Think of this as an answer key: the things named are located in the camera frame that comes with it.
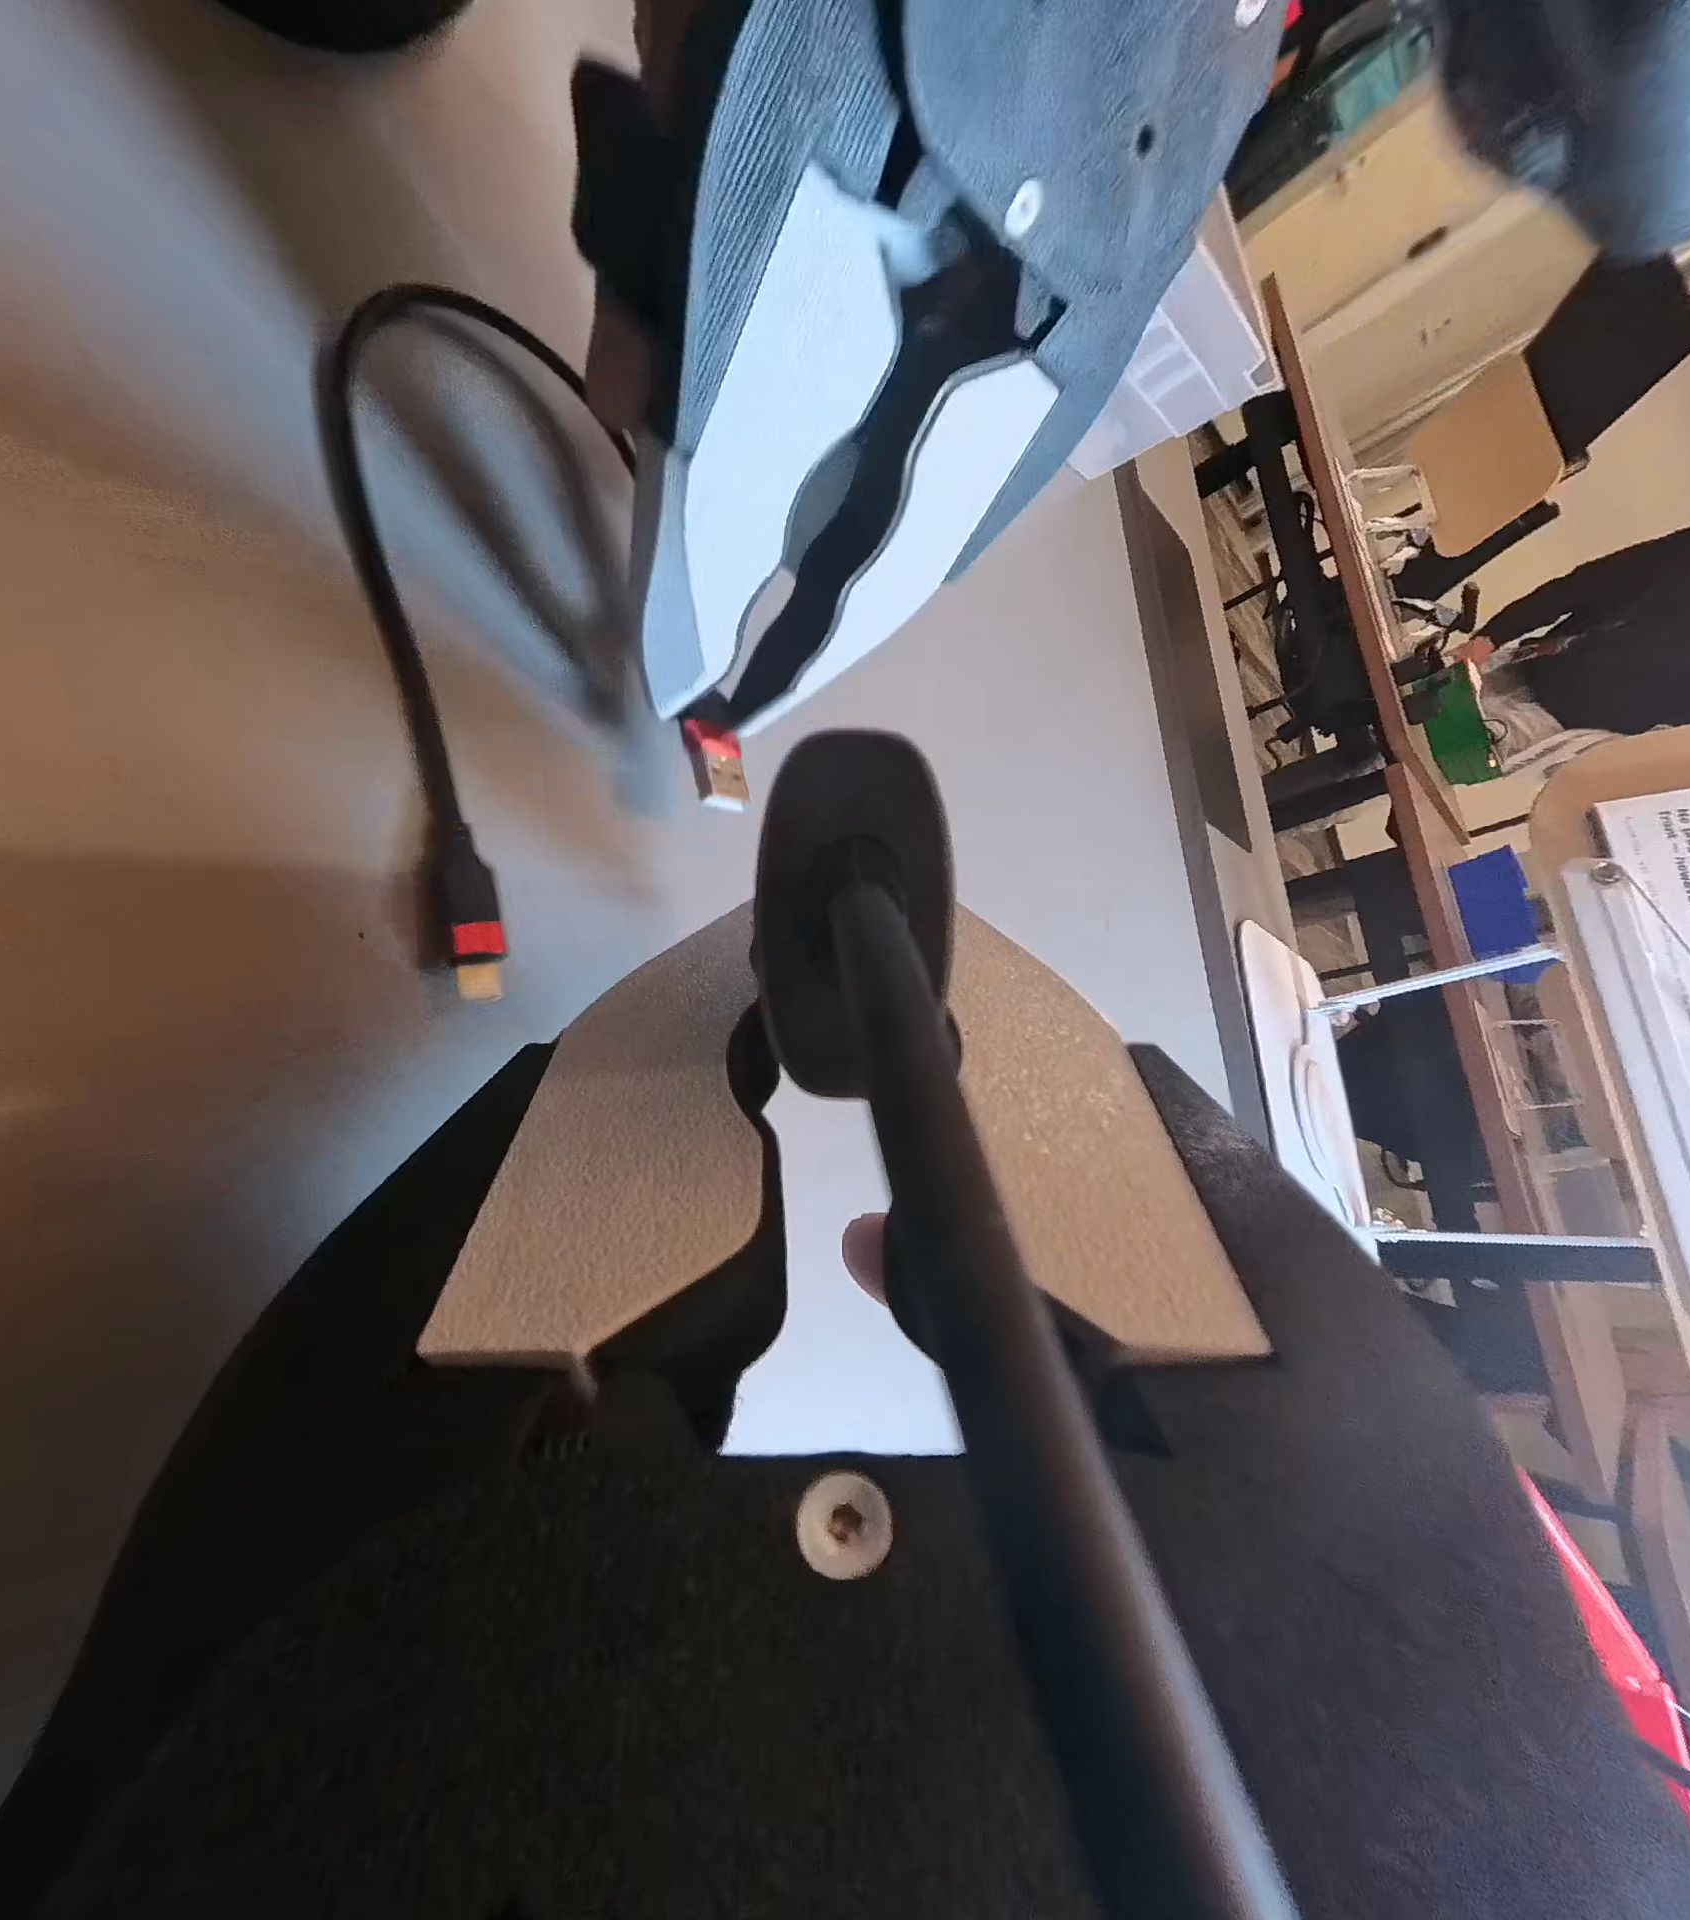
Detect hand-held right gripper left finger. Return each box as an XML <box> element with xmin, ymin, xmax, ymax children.
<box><xmin>416</xmin><ymin>904</ymin><xmax>793</xmax><ymax>1454</ymax></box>

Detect clear storage bin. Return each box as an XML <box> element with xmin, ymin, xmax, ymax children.
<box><xmin>1062</xmin><ymin>240</ymin><xmax>1271</xmax><ymax>482</ymax></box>

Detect black usb cable red plugs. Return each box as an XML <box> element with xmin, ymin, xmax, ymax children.
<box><xmin>321</xmin><ymin>282</ymin><xmax>754</xmax><ymax>1008</ymax></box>

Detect red storage bin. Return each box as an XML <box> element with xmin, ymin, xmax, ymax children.
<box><xmin>1513</xmin><ymin>1466</ymin><xmax>1690</xmax><ymax>1862</ymax></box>

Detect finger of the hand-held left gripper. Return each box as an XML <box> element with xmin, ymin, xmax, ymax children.
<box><xmin>723</xmin><ymin>355</ymin><xmax>1068</xmax><ymax>743</ymax></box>
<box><xmin>638</xmin><ymin>158</ymin><xmax>926</xmax><ymax>722</ymax></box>

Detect cardboard box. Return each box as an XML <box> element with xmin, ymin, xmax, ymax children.
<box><xmin>1415</xmin><ymin>352</ymin><xmax>1598</xmax><ymax>558</ymax></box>

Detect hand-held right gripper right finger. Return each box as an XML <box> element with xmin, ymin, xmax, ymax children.
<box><xmin>879</xmin><ymin>912</ymin><xmax>1279</xmax><ymax>1458</ymax></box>

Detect wooden office desk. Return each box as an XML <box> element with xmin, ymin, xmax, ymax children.
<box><xmin>1256</xmin><ymin>277</ymin><xmax>1479</xmax><ymax>843</ymax></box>

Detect instruction sheet on board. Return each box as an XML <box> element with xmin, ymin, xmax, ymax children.
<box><xmin>1526</xmin><ymin>713</ymin><xmax>1690</xmax><ymax>1465</ymax></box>

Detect person's left hand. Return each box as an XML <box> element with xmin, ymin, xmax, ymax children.
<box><xmin>566</xmin><ymin>56</ymin><xmax>704</xmax><ymax>444</ymax></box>

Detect blue bin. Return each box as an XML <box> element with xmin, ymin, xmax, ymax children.
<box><xmin>1445</xmin><ymin>846</ymin><xmax>1568</xmax><ymax>984</ymax></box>

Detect green box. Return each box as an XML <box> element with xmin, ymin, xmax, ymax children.
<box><xmin>1415</xmin><ymin>660</ymin><xmax>1501</xmax><ymax>782</ymax></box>

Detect grey usb hub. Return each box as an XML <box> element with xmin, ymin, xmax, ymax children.
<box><xmin>753</xmin><ymin>732</ymin><xmax>965</xmax><ymax>1111</ymax></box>

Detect black hub cable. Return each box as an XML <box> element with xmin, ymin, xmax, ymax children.
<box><xmin>819</xmin><ymin>840</ymin><xmax>1305</xmax><ymax>1920</ymax></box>

